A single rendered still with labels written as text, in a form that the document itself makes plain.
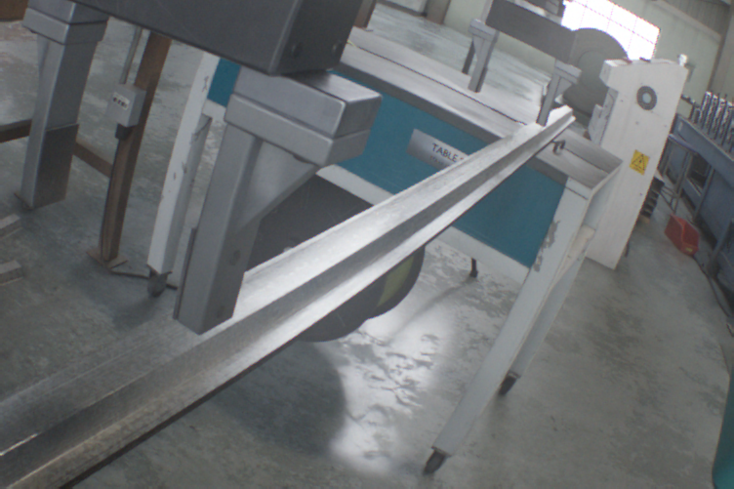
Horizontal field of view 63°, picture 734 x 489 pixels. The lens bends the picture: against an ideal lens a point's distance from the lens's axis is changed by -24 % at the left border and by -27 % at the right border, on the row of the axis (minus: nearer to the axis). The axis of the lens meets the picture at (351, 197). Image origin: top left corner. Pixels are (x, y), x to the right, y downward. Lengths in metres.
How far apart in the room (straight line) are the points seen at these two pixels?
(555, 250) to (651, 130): 2.19
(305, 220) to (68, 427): 1.47
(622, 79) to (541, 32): 2.44
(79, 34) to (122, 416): 0.19
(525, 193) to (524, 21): 0.44
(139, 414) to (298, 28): 0.22
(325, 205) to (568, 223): 0.62
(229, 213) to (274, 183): 0.02
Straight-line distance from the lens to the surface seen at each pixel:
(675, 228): 5.00
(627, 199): 3.54
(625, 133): 3.47
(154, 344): 0.40
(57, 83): 0.32
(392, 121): 1.44
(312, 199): 1.73
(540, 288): 1.38
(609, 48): 8.60
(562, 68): 1.02
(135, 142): 1.87
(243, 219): 0.26
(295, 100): 0.24
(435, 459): 1.61
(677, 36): 13.72
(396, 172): 1.45
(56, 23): 0.31
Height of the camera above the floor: 0.99
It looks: 19 degrees down
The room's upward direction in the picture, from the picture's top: 20 degrees clockwise
